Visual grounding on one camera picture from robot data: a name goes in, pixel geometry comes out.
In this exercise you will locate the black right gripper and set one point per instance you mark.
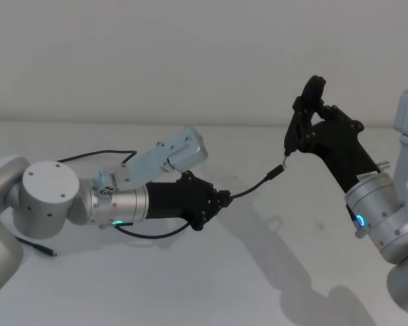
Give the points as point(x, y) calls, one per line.
point(340, 149)

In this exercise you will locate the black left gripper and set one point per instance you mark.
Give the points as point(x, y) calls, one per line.
point(177, 200)

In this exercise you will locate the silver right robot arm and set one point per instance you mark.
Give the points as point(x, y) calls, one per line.
point(381, 210)

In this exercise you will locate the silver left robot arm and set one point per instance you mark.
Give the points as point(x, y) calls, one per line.
point(47, 193)

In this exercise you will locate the white table cloth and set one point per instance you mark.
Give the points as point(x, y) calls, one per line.
point(190, 285)

